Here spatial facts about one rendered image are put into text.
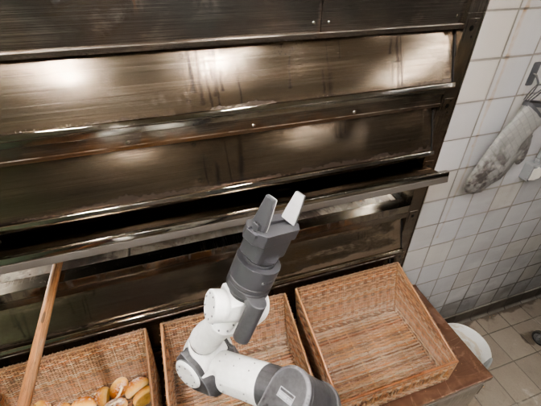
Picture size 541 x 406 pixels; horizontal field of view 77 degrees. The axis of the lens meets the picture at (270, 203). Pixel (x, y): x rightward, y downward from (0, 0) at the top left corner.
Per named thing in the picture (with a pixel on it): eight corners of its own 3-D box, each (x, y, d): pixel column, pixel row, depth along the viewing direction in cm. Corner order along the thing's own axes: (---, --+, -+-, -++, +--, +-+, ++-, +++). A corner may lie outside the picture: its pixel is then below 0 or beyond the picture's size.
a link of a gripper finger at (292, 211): (293, 188, 62) (280, 217, 65) (306, 198, 61) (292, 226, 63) (298, 188, 64) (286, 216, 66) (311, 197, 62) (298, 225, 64)
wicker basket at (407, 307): (290, 323, 173) (292, 287, 157) (387, 295, 187) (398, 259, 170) (333, 424, 136) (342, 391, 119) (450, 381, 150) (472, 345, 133)
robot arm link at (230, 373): (220, 358, 95) (287, 379, 81) (186, 395, 85) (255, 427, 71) (207, 324, 91) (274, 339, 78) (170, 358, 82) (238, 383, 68)
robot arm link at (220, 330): (266, 283, 72) (241, 308, 80) (227, 283, 67) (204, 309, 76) (274, 313, 68) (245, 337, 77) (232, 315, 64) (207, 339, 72)
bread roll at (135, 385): (151, 383, 147) (145, 371, 149) (148, 383, 141) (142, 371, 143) (130, 399, 143) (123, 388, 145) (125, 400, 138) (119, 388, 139)
